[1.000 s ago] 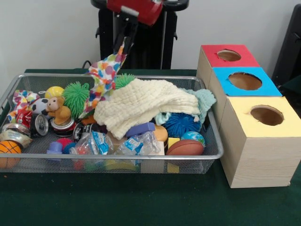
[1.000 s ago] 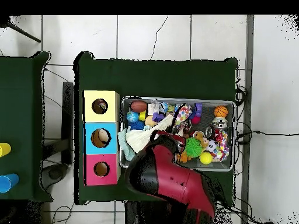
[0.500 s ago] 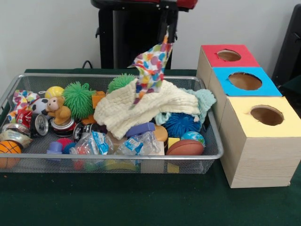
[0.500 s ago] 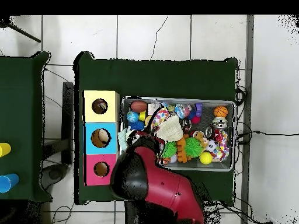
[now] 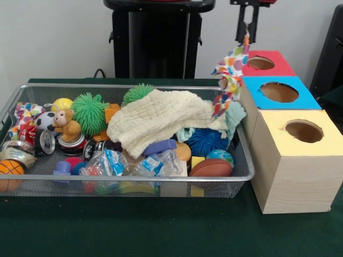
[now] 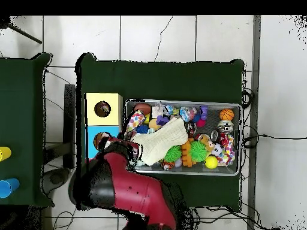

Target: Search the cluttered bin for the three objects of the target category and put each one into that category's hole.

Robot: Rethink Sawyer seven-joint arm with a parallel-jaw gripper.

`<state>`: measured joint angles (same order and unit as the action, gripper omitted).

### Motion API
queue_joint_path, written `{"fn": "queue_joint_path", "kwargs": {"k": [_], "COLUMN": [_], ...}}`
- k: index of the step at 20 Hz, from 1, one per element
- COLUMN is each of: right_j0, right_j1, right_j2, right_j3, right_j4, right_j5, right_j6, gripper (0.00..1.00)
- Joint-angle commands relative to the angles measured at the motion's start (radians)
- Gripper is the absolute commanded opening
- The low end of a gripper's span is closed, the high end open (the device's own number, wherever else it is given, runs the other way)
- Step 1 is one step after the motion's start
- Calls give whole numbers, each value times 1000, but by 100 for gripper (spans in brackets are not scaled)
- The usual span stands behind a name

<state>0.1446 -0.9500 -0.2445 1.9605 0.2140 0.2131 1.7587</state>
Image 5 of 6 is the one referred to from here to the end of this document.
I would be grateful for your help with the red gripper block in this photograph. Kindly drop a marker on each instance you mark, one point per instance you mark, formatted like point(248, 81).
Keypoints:
point(265, 2)

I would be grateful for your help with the polka dot cloth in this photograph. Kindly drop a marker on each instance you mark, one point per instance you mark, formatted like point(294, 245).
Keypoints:
point(22, 113)
point(235, 63)

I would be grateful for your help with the cream knitted cloth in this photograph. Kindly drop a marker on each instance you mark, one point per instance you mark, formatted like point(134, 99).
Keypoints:
point(155, 117)

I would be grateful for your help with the wooden box with three holes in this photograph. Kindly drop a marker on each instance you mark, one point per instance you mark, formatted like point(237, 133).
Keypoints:
point(294, 187)

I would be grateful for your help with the black upright panel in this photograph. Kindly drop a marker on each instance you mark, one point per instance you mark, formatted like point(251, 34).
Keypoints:
point(329, 53)

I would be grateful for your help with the mint knitted cloth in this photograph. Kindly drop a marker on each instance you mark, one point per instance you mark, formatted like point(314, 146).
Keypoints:
point(235, 117)

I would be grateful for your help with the dark green table cloth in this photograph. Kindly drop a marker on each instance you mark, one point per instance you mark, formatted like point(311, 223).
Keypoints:
point(160, 227)
point(335, 99)

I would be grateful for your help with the blue spiky rubber ball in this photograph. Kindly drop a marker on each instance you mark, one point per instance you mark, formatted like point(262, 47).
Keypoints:
point(206, 142)

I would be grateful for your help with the green spiky rubber ball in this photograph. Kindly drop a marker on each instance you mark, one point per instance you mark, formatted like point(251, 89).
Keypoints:
point(136, 93)
point(88, 112)

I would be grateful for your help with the globe print ball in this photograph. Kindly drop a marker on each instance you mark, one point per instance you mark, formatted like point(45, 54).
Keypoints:
point(219, 156)

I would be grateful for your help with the brown toy football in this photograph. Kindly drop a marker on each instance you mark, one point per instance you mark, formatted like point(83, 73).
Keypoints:
point(210, 167)

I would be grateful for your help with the brown monkey plush toy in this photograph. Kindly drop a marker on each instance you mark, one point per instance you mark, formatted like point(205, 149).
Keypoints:
point(68, 125)

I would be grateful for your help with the orange toy basketball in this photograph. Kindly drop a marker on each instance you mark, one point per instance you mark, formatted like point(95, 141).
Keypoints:
point(10, 168)

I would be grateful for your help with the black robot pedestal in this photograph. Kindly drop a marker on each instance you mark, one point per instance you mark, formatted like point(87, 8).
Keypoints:
point(158, 40)

